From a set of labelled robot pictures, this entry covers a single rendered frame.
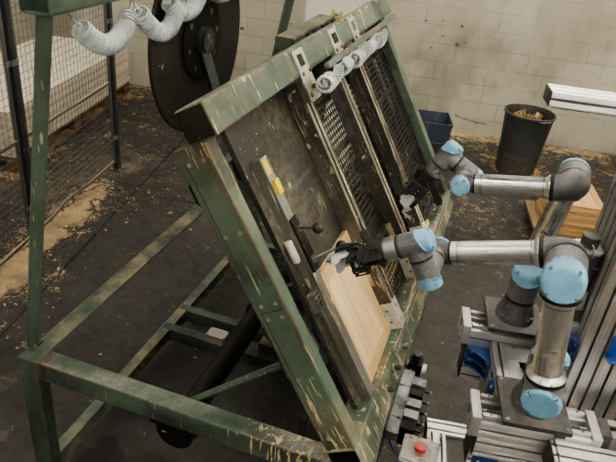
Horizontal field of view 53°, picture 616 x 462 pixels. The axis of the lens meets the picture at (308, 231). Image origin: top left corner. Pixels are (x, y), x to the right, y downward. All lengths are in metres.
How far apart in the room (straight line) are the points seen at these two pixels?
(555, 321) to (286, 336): 0.78
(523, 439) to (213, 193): 1.32
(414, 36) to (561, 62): 1.63
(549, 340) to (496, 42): 5.80
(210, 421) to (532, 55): 6.04
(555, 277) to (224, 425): 1.23
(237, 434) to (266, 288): 0.65
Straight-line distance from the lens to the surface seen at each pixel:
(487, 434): 2.30
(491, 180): 2.41
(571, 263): 1.80
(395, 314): 2.61
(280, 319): 1.91
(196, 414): 2.36
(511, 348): 2.66
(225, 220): 1.80
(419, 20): 7.37
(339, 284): 2.30
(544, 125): 6.58
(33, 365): 2.66
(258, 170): 1.98
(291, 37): 3.21
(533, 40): 7.53
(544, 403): 2.03
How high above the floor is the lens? 2.51
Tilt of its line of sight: 30 degrees down
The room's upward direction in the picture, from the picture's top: 6 degrees clockwise
